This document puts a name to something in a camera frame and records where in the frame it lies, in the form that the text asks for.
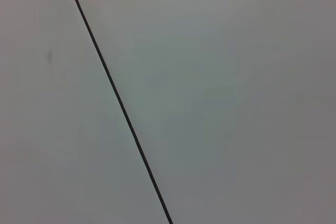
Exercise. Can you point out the black wall panel joint strip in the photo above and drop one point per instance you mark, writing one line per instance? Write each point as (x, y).
(118, 98)

